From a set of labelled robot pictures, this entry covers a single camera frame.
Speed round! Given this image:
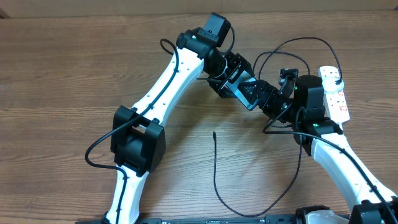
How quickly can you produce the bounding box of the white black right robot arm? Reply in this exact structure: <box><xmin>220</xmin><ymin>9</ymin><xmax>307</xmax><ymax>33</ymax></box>
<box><xmin>238</xmin><ymin>75</ymin><xmax>397</xmax><ymax>223</ymax></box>

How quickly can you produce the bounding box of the white power strip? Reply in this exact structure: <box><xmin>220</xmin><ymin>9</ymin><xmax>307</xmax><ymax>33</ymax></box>
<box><xmin>318</xmin><ymin>66</ymin><xmax>350</xmax><ymax>124</ymax></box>

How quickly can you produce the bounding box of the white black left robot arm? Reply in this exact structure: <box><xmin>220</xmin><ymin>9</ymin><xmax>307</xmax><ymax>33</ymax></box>
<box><xmin>101</xmin><ymin>13</ymin><xmax>256</xmax><ymax>223</ymax></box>

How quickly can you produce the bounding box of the black USB charging cable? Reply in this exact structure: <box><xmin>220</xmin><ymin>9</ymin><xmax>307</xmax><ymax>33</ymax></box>
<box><xmin>212</xmin><ymin>37</ymin><xmax>345</xmax><ymax>218</ymax></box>

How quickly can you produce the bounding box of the white charger plug adapter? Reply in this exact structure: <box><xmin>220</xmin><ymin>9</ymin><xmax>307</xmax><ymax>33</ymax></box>
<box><xmin>322</xmin><ymin>76</ymin><xmax>345</xmax><ymax>93</ymax></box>

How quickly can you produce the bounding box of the Samsung Galaxy S24+ smartphone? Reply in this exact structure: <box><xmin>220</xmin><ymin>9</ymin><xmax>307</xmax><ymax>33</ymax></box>
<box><xmin>226</xmin><ymin>71</ymin><xmax>258</xmax><ymax>111</ymax></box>

